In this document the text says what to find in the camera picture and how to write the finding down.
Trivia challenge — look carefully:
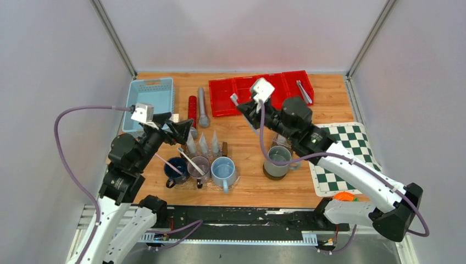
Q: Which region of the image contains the orange green tape roll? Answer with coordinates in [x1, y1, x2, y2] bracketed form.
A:
[332, 191, 359, 202]

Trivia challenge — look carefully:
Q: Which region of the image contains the silver microphone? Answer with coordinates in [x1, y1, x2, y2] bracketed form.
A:
[197, 87, 210, 128]

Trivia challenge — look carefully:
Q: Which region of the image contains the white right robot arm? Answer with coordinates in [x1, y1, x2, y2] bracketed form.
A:
[236, 97, 430, 242]

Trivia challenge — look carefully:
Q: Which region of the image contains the left aluminium frame post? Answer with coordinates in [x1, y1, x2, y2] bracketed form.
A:
[90, 0, 138, 80]

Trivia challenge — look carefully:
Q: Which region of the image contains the aluminium corner frame post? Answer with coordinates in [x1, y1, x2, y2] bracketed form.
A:
[346, 0, 398, 79]

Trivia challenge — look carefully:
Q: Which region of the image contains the purple grey mug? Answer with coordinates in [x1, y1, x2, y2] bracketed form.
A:
[187, 156, 211, 189]

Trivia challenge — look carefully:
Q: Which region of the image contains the white toy brick block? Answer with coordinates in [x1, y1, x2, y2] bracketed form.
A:
[170, 113, 180, 123]

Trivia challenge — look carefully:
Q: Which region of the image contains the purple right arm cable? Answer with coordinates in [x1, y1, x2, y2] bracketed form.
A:
[259, 103, 430, 255]

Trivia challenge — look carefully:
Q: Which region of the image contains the light blue plastic basket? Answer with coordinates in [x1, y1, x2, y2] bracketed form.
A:
[122, 78, 175, 137]

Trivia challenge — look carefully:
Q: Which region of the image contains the light blue mug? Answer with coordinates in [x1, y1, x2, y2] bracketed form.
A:
[210, 157, 237, 194]

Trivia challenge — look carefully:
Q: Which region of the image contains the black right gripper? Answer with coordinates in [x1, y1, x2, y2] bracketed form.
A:
[237, 97, 297, 142]

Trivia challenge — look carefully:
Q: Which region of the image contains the green white chessboard mat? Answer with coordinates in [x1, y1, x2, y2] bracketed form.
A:
[309, 122, 382, 197]

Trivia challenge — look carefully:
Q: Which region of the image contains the grey green mug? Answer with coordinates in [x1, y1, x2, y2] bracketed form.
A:
[265, 146, 301, 170]

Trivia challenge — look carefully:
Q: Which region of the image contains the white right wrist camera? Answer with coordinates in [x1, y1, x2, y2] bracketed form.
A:
[250, 78, 275, 104]

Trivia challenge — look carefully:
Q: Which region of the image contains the white toothpaste tube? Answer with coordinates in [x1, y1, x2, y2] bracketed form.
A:
[186, 132, 198, 155]
[211, 131, 220, 156]

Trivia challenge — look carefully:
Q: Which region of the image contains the red bin with clear sheet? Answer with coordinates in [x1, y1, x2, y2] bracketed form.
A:
[234, 74, 264, 104]

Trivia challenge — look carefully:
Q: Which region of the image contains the light blue toothbrush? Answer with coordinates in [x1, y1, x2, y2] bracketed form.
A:
[230, 93, 260, 136]

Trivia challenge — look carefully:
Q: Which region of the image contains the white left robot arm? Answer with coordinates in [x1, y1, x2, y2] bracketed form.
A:
[69, 112, 194, 263]

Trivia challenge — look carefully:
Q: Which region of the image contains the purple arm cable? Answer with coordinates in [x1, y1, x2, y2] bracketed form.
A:
[53, 104, 204, 264]
[259, 103, 430, 255]

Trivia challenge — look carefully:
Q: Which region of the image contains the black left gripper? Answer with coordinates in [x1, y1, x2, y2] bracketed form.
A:
[135, 112, 193, 171]

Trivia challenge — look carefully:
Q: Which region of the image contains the white toothbrush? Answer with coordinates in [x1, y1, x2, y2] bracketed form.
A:
[177, 147, 205, 175]

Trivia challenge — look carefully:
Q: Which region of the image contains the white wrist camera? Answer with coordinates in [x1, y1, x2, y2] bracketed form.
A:
[250, 78, 275, 104]
[131, 103, 154, 124]

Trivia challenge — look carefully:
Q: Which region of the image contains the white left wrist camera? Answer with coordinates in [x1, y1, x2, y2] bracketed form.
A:
[131, 103, 154, 124]

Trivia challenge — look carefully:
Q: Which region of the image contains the dark blue mug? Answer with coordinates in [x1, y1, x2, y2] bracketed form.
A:
[164, 157, 190, 189]

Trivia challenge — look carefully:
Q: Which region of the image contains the red glitter microphone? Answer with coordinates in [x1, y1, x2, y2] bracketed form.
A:
[188, 96, 198, 139]

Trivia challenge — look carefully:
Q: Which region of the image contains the brown oval wooden tray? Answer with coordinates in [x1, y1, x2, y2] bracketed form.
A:
[263, 161, 290, 180]

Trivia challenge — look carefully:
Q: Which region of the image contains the grey toothpaste tube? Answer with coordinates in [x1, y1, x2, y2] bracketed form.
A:
[198, 133, 209, 155]

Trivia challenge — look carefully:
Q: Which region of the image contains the clear textured plastic sheet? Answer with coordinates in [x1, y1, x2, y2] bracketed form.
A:
[270, 133, 291, 149]

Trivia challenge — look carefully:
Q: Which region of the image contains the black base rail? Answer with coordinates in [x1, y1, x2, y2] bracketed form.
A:
[152, 206, 350, 242]

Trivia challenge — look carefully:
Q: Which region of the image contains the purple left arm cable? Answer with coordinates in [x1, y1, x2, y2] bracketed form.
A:
[53, 104, 204, 264]

